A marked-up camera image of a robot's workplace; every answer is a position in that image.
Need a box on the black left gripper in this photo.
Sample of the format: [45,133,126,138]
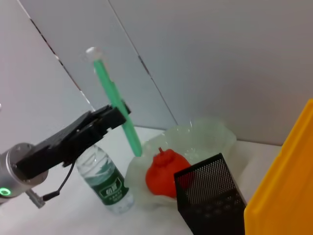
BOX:
[17,101,132,181]

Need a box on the left gripper cable with plug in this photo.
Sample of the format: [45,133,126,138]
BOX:
[26,159,76,209]

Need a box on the yellow plastic bin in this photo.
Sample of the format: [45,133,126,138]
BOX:
[244,99,313,235]

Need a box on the black mesh pen holder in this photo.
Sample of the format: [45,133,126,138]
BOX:
[173,153,247,235]

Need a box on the clear water bottle green label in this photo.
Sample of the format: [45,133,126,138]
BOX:
[75,144,135,216]

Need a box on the pale green wavy fruit bowl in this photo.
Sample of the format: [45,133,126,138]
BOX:
[124,118,238,209]

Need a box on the orange fruit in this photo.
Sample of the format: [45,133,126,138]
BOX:
[145,146,191,199]

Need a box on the green utility knife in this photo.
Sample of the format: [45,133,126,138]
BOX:
[85,46,143,157]

